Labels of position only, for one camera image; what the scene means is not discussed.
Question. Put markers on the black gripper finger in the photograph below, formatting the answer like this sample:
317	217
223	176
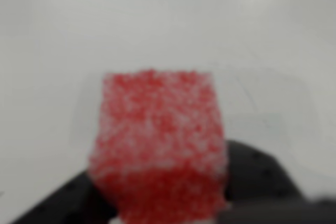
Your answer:
73	203
257	176

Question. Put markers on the red foam cube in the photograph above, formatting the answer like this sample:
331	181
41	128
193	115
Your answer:
157	134

